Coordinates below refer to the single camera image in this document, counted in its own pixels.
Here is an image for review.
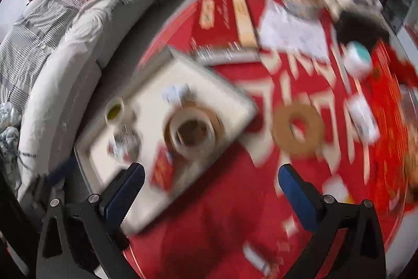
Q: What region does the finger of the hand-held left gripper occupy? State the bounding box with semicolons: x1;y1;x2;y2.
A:
45;156;79;185

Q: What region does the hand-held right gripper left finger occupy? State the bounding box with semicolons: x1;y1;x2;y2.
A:
36;163;146;279

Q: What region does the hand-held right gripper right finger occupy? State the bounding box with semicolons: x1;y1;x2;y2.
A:
277;163;388;279

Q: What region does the small red card box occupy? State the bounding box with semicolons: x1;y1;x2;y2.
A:
150;146;180;191

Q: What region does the white tape roll striped label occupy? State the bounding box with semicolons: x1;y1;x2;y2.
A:
168;109;217;160

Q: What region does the shallow white box tray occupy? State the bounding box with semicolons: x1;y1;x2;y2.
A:
74;48;259;234

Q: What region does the white power plug adapter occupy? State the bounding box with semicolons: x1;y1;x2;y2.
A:
161;84;193;105

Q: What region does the small cream tape roll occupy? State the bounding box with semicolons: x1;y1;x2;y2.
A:
104;98;126;124

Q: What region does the grey sofa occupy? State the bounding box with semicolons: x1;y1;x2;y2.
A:
15;0;211;204

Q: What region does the white plastic bottle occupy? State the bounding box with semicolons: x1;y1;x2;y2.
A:
346;96;381;144

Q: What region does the brown tape roll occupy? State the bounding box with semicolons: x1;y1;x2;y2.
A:
163;104;226;157

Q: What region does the red cardboard box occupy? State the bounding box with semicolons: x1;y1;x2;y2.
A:
369;40;418;214

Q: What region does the grey striped blanket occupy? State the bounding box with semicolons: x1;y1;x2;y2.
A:
0;0;96;124

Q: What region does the white cream jar teal lid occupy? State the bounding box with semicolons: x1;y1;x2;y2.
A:
343;42;373;77

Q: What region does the white paper sheet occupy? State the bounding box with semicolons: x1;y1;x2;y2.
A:
258;0;329;57

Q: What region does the black box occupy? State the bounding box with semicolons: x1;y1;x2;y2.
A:
335;9;391;47

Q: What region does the flat red gift box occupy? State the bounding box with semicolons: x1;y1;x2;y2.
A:
189;0;262;62

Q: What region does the flat brown tape ring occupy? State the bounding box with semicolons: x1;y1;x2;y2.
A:
272;103;325;158

